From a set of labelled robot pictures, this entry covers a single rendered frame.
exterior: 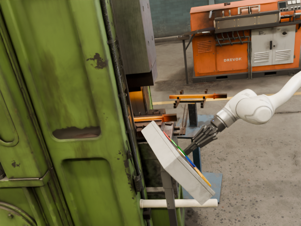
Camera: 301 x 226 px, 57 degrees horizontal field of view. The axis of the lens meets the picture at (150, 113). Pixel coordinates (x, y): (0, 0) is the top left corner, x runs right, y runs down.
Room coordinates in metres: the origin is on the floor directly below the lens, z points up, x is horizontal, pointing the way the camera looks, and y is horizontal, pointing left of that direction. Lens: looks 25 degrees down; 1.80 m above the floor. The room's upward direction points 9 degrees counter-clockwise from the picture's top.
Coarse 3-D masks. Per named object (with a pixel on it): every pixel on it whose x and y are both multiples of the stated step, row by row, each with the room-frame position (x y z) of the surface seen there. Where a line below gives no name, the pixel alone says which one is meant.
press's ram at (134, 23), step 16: (112, 0) 1.49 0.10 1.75; (128, 0) 1.48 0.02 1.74; (144, 0) 1.60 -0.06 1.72; (128, 16) 1.48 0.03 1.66; (144, 16) 1.53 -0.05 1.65; (128, 32) 1.48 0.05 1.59; (144, 32) 1.47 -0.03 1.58; (128, 48) 1.48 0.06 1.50; (144, 48) 1.47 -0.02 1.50; (128, 64) 1.49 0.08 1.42; (144, 64) 1.47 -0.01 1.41
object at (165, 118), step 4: (156, 116) 1.65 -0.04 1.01; (160, 116) 1.64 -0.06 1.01; (164, 116) 1.62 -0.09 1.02; (168, 116) 1.62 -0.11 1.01; (172, 116) 1.61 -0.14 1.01; (176, 116) 1.62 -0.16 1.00; (136, 120) 1.66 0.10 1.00; (140, 120) 1.65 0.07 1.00; (164, 120) 1.62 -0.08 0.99; (168, 120) 1.62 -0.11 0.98; (172, 120) 1.61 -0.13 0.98; (176, 120) 1.60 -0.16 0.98
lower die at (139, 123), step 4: (136, 116) 1.74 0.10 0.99; (140, 116) 1.73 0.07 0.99; (144, 116) 1.72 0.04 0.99; (148, 116) 1.71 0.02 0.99; (152, 116) 1.70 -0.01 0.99; (144, 120) 1.64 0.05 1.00; (148, 120) 1.63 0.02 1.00; (152, 120) 1.62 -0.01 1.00; (156, 120) 1.61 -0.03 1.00; (160, 120) 1.61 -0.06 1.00; (136, 124) 1.62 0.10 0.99; (140, 124) 1.61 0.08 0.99; (144, 124) 1.60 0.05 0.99; (148, 124) 1.59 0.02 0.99; (160, 124) 1.57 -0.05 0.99; (164, 124) 1.70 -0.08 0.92; (136, 128) 1.58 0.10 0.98; (140, 128) 1.57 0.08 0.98; (140, 132) 1.54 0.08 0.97; (140, 136) 1.54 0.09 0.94
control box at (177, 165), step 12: (144, 132) 1.17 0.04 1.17; (156, 132) 1.10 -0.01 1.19; (156, 144) 1.03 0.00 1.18; (168, 144) 0.98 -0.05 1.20; (168, 156) 0.91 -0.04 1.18; (180, 156) 0.88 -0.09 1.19; (168, 168) 0.87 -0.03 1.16; (180, 168) 0.88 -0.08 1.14; (192, 168) 0.90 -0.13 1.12; (180, 180) 0.88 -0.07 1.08; (192, 180) 0.89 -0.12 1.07; (192, 192) 0.89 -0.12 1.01; (204, 192) 0.90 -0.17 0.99
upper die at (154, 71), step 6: (156, 66) 1.70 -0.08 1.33; (150, 72) 1.51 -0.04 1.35; (156, 72) 1.67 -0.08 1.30; (126, 78) 1.54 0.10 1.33; (132, 78) 1.54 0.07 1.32; (138, 78) 1.53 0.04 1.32; (144, 78) 1.52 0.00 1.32; (150, 78) 1.52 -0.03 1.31; (132, 84) 1.54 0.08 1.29; (138, 84) 1.53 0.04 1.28; (144, 84) 1.52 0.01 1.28; (150, 84) 1.52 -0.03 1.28
